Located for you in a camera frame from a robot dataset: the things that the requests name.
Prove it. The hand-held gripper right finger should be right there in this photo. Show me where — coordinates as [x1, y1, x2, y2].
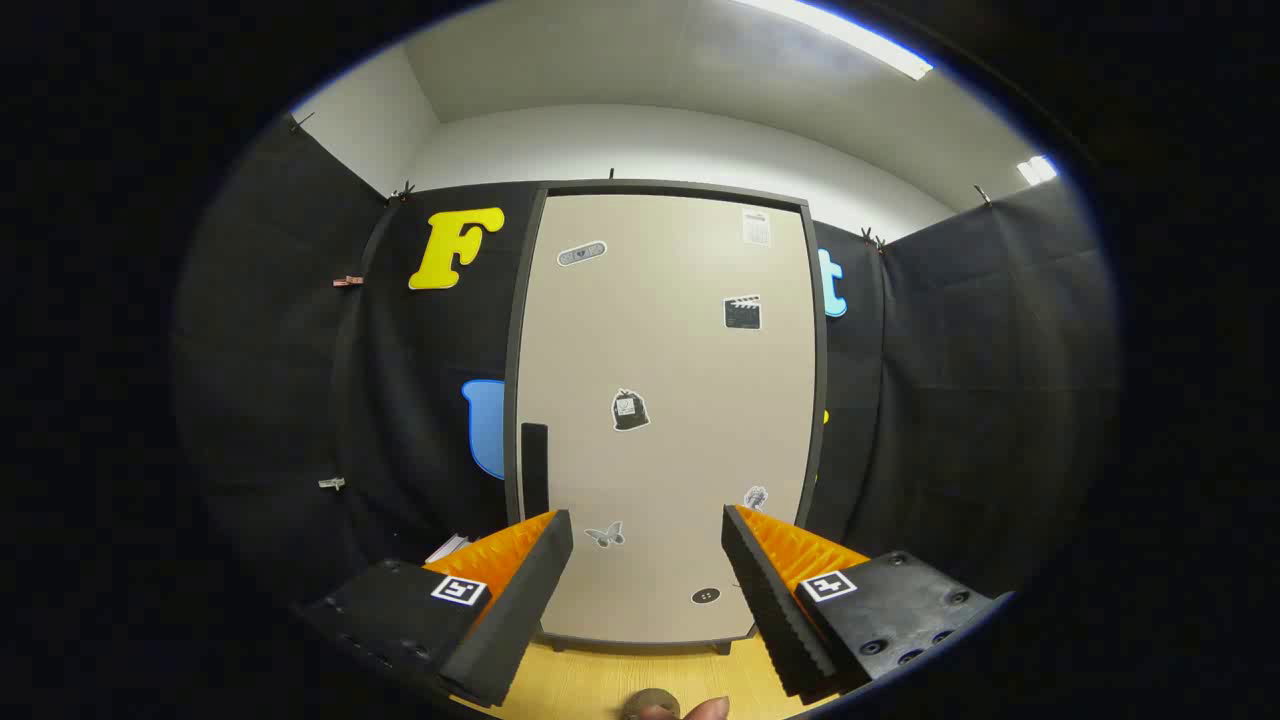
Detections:
[722, 505, 1011, 706]

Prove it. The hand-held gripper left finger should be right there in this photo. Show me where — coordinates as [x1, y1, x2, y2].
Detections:
[295, 508, 576, 709]

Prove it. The black door handle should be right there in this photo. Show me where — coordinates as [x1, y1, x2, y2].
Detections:
[521, 423, 550, 519]

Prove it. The grey shoe cabinet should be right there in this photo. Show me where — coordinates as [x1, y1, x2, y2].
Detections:
[503, 180, 829, 653]

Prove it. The beige shoe cabinet door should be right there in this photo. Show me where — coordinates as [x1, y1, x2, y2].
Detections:
[515, 192, 817, 646]

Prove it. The black backdrop cloth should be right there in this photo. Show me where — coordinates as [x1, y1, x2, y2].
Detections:
[175, 115, 1116, 606]

